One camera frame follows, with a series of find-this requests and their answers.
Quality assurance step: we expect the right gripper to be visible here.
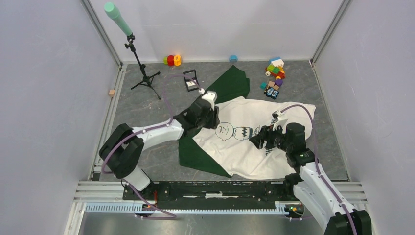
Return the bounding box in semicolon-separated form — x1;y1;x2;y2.
249;122;291;152

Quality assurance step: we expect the white and green t-shirt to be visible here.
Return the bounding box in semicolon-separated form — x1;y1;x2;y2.
178;66;316;180

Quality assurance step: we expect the black clear brooch case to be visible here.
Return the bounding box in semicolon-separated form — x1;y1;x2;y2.
183;69;199;92

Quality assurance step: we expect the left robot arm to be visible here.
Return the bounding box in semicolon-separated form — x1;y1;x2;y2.
98;92;219;200

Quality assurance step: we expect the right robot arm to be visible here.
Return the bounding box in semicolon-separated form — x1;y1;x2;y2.
249;123;372;235

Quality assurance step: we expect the black blue patterned block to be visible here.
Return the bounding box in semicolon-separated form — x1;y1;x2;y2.
264;87;279;100

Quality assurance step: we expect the teal cube block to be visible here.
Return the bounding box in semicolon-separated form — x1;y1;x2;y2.
260;82;267;90

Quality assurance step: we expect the purple cube block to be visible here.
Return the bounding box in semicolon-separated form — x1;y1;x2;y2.
275;79;283;87

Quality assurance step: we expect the blue cylinder toy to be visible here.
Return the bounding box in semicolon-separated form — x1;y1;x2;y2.
229;54;238;63

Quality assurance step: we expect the colourful brick toy train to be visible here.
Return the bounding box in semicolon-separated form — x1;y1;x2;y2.
265;64;285;79

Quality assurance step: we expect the red cylinder toy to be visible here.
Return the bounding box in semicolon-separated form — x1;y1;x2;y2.
166;55;174;66

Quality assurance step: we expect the black tripod stand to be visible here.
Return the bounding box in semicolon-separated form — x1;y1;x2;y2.
124;33;161;100

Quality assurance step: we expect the white blue brick block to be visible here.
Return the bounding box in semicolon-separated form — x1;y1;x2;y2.
269;57;284;68

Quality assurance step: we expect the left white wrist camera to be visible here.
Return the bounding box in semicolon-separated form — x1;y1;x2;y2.
198;88;218;109

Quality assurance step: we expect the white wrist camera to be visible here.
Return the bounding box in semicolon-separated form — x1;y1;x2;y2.
198;88;218;109
271;110;288;131

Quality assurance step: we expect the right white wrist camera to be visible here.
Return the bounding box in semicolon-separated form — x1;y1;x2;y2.
271;110;288;131

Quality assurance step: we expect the orange ring toy block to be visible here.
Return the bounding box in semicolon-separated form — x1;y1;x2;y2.
173;54;182;66

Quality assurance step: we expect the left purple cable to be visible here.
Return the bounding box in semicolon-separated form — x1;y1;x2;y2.
101;75;203;220

